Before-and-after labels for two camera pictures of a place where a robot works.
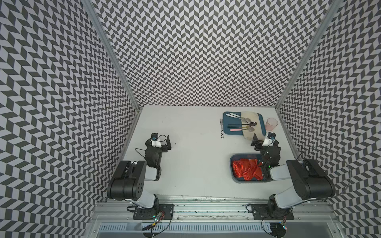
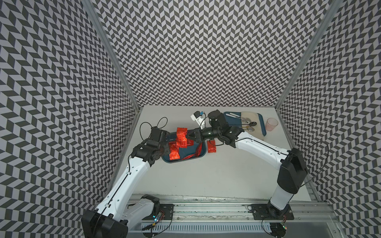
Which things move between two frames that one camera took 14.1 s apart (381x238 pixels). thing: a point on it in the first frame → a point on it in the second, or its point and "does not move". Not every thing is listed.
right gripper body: [262, 157] → [210, 132]
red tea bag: [249, 169] → [211, 146]
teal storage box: [246, 167] → [182, 148]
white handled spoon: [236, 116] does not move
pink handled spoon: [250, 129] does not move
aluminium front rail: [215, 211] does not move
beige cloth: [258, 129] does not move
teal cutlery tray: [232, 123] does not move
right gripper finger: [254, 140] → [195, 134]
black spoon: [252, 123] does not move
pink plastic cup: [271, 123] does not move
